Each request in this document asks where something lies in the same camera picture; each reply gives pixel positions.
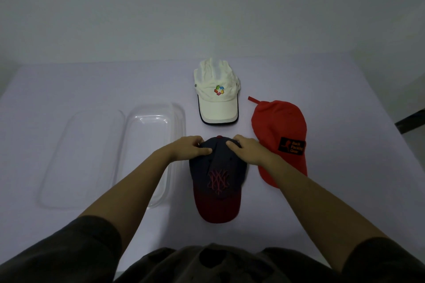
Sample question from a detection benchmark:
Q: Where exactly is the person's left hand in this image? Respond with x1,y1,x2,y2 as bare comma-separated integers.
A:
170,136,213,163

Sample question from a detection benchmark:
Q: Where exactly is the red cap with black patch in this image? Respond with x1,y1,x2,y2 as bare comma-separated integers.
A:
248,96,308,189

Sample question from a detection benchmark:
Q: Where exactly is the white cap with colourful logo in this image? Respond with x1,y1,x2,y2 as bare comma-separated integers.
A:
193,57,241,126

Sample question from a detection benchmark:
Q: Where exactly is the person's left forearm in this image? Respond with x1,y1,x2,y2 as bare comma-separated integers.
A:
79,145,176,253

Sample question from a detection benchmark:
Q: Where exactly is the clear plastic lid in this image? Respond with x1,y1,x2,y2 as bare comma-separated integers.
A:
37,109,126,210

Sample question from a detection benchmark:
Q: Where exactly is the person's dark shirt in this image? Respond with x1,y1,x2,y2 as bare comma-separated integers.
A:
0,215,425,283

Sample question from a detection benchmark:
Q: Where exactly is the person's right hand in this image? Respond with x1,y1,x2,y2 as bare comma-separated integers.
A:
226,134,273,167

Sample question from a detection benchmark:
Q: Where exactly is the clear plastic container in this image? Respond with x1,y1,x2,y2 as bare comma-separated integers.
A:
113,103,186,210

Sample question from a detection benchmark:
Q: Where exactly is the navy cap with red brim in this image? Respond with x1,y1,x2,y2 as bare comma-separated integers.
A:
189,135,248,224

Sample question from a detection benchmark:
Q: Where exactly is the person's right forearm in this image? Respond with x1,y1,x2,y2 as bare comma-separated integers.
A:
262,153,389,273

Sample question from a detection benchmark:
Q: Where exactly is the dark bar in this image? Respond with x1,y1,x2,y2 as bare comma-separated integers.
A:
394,108,425,135

